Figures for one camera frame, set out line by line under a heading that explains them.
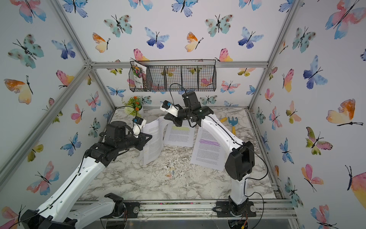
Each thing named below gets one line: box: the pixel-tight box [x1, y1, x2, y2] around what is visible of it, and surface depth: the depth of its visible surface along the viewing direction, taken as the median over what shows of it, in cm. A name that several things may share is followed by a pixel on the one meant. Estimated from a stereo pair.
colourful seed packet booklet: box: [132, 61, 148, 89], surface depth 91 cm
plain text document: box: [139, 116, 173, 166], surface depth 76 cm
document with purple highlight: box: [190, 126, 229, 171], surface depth 97 cm
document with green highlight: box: [162, 120, 195, 147], surface depth 104 cm
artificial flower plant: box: [121, 95, 145, 118], surface depth 104 cm
